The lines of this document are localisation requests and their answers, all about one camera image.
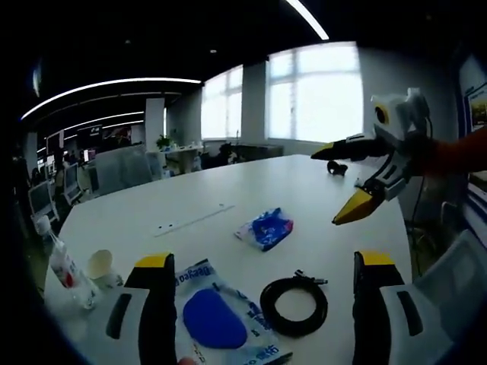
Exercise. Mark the large bright window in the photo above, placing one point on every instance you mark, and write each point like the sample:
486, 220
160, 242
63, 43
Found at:
316, 95

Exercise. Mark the black earphones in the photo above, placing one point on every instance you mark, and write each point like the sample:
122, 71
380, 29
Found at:
336, 168

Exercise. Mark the white background office chair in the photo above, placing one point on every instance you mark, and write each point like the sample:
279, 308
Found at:
72, 182
42, 201

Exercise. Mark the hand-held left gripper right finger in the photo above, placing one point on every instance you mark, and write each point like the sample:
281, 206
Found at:
371, 304

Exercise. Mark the small white object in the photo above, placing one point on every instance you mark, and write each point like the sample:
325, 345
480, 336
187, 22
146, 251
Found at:
359, 181

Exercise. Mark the straight ceiling light strip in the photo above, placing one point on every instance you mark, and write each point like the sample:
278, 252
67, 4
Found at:
308, 19

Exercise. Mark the blue white wall poster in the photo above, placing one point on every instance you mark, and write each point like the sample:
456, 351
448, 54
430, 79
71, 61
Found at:
473, 114

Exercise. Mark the white mesh office chair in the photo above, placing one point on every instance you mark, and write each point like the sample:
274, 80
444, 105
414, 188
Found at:
456, 273

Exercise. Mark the narrow bright window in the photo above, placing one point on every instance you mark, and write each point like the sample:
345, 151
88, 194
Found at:
222, 106

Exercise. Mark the white paper cup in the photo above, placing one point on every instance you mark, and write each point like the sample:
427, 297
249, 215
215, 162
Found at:
99, 262

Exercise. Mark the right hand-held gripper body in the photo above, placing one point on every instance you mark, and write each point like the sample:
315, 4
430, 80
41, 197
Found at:
399, 114

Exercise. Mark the white table power strip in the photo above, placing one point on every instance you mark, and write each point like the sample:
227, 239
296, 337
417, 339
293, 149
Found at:
194, 220

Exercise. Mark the black office chair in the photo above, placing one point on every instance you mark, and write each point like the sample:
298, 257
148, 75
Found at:
228, 152

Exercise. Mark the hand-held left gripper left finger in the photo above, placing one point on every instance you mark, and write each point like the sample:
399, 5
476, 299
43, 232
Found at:
156, 304

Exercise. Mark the long curved ceiling light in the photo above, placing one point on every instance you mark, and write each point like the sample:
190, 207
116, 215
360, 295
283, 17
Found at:
114, 83

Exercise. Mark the green potted plant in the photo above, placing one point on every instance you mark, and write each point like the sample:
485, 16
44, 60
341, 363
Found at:
164, 141

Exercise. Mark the blue plastic bag package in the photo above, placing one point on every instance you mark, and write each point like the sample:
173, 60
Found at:
266, 230

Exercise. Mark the clear plastic water bottle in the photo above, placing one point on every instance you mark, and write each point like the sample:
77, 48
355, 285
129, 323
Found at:
66, 270

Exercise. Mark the white low cabinet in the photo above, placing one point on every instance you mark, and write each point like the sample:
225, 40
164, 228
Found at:
179, 159

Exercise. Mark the grey office partition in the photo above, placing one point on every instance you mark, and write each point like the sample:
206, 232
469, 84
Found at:
121, 167

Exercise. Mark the person's right hand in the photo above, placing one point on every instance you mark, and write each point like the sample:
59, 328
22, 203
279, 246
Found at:
420, 156

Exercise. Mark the person's left hand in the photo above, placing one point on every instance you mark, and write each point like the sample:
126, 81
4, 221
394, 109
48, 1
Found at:
186, 361

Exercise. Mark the mask pack with blue oval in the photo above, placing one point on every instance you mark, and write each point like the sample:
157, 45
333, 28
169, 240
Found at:
213, 319

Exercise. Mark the white table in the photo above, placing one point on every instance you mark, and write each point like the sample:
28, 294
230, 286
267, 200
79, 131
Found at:
190, 190

